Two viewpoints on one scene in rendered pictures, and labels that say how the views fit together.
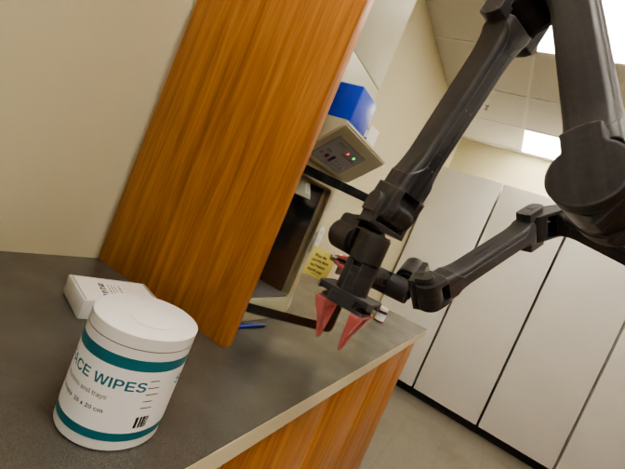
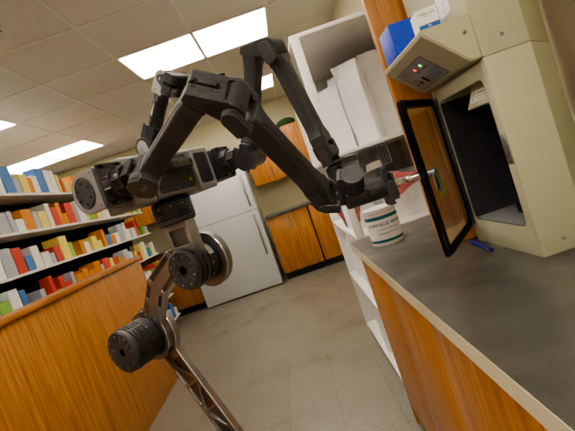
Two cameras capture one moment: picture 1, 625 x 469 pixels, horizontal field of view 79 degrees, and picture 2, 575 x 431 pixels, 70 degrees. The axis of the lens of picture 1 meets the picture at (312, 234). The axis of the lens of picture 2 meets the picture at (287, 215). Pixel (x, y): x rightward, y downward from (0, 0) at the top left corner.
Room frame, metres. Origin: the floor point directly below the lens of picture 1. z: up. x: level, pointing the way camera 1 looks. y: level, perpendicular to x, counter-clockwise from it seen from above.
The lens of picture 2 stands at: (1.80, -0.88, 1.28)
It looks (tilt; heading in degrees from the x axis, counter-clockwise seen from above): 4 degrees down; 154
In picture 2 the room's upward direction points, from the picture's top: 19 degrees counter-clockwise
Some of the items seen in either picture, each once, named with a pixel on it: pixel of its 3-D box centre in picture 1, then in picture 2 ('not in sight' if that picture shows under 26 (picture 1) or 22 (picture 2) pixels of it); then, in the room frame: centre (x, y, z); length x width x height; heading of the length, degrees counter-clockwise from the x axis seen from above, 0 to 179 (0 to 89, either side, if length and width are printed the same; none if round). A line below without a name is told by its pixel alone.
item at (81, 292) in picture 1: (114, 299); not in sight; (0.78, 0.33, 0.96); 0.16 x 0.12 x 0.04; 138
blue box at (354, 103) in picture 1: (346, 109); (405, 42); (0.96, 0.04, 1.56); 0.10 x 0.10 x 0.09; 63
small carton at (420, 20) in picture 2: (364, 137); (426, 24); (1.10, -0.03, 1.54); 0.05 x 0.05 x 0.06; 56
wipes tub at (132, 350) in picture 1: (128, 365); (382, 224); (0.48, 0.15, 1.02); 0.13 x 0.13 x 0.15
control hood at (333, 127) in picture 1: (343, 154); (425, 66); (1.04, 0.00, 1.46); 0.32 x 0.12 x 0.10; 153
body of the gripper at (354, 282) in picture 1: (355, 281); not in sight; (0.65, -0.10, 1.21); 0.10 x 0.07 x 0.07; 63
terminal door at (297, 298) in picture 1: (312, 252); (438, 171); (1.00, -0.02, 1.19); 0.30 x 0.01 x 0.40; 117
